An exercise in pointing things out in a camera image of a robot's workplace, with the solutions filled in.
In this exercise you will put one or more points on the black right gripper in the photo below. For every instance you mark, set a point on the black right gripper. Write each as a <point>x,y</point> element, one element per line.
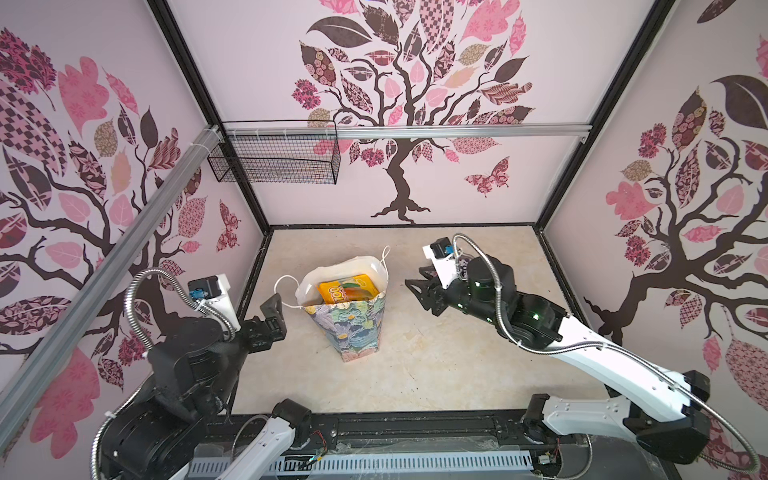
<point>435,289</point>

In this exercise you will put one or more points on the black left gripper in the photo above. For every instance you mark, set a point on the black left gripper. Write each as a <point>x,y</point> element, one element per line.
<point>264,336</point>

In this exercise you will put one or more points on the yellow snack bag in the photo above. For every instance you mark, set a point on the yellow snack bag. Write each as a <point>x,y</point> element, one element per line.
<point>350,289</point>

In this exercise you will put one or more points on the floral white paper bag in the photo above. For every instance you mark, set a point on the floral white paper bag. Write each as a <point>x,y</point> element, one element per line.
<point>353,329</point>

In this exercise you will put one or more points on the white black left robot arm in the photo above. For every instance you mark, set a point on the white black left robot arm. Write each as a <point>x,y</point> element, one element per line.
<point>195,372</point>

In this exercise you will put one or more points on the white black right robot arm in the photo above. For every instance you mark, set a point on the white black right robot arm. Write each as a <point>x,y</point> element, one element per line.
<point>657,409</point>

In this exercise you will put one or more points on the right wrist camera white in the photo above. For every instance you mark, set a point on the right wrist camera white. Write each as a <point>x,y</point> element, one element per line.
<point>442,254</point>

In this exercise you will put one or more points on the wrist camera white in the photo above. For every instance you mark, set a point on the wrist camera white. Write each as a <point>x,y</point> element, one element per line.
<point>213,293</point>
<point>442,254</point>

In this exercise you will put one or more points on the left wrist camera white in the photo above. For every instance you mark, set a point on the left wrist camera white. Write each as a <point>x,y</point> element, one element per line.
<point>213,293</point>

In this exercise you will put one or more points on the black wire basket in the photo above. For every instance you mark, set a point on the black wire basket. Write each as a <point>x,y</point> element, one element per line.
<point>285,152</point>

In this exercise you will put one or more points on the white slotted cable duct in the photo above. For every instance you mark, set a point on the white slotted cable duct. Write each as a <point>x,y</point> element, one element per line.
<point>390,464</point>

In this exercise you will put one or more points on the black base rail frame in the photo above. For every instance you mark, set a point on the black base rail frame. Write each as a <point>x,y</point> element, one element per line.
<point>346,434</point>

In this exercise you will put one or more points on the aluminium rail back wall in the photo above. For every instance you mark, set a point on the aluminium rail back wall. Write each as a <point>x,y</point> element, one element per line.
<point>412,132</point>

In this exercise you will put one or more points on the aluminium rail wall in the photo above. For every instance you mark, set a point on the aluminium rail wall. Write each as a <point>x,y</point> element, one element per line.
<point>22,393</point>
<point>412,132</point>

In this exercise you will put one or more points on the aluminium rail left wall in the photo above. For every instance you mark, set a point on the aluminium rail left wall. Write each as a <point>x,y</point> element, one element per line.
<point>22,393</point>

